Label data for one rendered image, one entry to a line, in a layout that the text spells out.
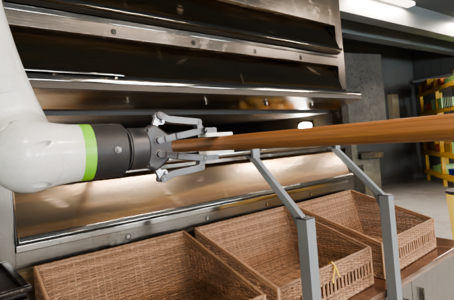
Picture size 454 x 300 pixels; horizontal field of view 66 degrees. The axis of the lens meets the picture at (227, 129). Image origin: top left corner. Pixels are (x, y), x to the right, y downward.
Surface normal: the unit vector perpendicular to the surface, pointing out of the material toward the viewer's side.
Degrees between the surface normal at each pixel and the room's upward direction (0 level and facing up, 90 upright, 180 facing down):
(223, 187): 70
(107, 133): 56
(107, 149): 86
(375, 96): 90
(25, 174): 119
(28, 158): 92
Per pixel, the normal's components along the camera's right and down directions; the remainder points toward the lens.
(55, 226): 0.55, -0.41
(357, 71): 0.37, -0.06
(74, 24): 0.61, -0.07
